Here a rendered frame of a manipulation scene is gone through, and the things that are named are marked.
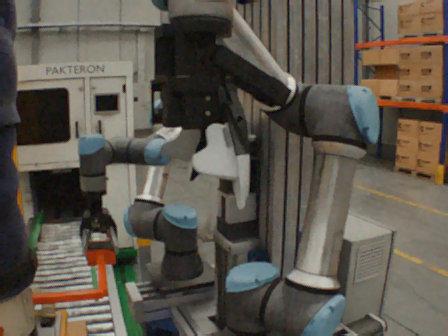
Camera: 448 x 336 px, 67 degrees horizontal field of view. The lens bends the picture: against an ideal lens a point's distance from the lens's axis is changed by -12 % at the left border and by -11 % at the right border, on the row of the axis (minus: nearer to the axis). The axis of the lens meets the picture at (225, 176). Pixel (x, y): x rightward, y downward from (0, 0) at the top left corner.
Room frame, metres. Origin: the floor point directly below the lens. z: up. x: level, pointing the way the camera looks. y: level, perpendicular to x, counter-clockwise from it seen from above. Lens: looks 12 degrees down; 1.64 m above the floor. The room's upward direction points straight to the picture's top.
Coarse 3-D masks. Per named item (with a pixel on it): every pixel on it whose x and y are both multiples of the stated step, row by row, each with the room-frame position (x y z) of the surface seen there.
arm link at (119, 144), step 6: (108, 138) 1.08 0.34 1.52; (114, 138) 1.09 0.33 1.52; (120, 138) 1.08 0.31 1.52; (126, 138) 1.08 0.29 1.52; (114, 144) 1.05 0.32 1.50; (120, 144) 1.05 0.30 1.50; (126, 144) 1.04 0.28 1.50; (114, 150) 1.04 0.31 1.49; (120, 150) 1.04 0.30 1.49; (114, 156) 1.04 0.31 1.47; (120, 156) 1.04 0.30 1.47; (126, 156) 1.04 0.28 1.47; (114, 162) 1.06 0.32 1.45; (120, 162) 1.06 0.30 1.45; (126, 162) 1.05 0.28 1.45
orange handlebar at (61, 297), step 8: (104, 264) 0.92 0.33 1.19; (104, 272) 0.87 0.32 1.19; (104, 280) 0.83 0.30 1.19; (104, 288) 0.79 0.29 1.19; (40, 296) 0.72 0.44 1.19; (48, 296) 0.73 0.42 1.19; (56, 296) 0.73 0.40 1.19; (64, 296) 0.74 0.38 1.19; (72, 296) 0.74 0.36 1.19; (80, 296) 0.75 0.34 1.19; (88, 296) 0.76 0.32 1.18; (96, 296) 0.76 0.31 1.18; (40, 304) 0.72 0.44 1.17; (0, 328) 0.58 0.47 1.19
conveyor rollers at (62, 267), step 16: (48, 224) 3.00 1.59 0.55; (64, 224) 3.04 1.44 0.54; (48, 240) 2.66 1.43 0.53; (64, 240) 2.64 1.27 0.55; (80, 240) 2.68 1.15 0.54; (96, 240) 2.72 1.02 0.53; (48, 256) 2.34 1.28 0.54; (64, 256) 2.38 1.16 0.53; (80, 256) 2.36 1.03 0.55; (48, 272) 2.09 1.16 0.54; (64, 272) 2.13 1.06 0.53; (80, 272) 2.16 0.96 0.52; (48, 288) 1.92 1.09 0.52; (64, 288) 1.89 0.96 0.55; (80, 288) 1.92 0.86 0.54; (64, 304) 1.72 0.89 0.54; (80, 304) 1.74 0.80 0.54; (96, 304) 1.77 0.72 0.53; (80, 320) 1.58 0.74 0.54; (96, 320) 1.60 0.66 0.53
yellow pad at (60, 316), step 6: (36, 312) 0.83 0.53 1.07; (60, 312) 0.84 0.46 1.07; (66, 312) 0.85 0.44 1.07; (36, 318) 0.79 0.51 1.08; (42, 318) 0.80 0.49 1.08; (48, 318) 0.80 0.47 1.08; (54, 318) 0.80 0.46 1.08; (60, 318) 0.81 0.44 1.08; (66, 318) 0.82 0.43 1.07; (36, 324) 0.77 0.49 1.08; (42, 324) 0.74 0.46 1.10; (48, 324) 0.75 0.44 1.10; (54, 324) 0.78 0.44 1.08; (60, 324) 0.79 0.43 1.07; (66, 324) 0.80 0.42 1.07; (60, 330) 0.76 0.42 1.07; (66, 330) 0.78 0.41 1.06
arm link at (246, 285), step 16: (240, 272) 0.75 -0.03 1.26; (256, 272) 0.74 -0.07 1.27; (272, 272) 0.73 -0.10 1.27; (224, 288) 0.75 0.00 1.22; (240, 288) 0.71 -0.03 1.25; (256, 288) 0.70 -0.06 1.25; (272, 288) 0.70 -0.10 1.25; (240, 304) 0.71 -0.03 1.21; (256, 304) 0.68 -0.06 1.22; (240, 320) 0.71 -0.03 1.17; (256, 320) 0.68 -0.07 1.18
